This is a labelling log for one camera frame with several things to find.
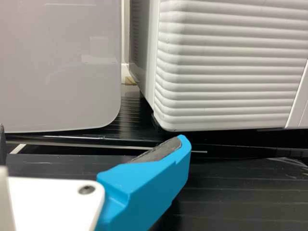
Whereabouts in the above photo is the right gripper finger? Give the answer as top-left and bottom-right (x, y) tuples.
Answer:
(95, 134), (193, 231)

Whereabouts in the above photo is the incubator door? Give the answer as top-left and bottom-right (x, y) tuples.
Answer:
(153, 0), (308, 132)

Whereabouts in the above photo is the black platform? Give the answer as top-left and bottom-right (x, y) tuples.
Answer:
(6, 144), (308, 231)
(4, 90), (308, 160)

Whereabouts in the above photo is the white box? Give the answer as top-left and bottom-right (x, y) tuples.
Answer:
(0, 0), (122, 133)

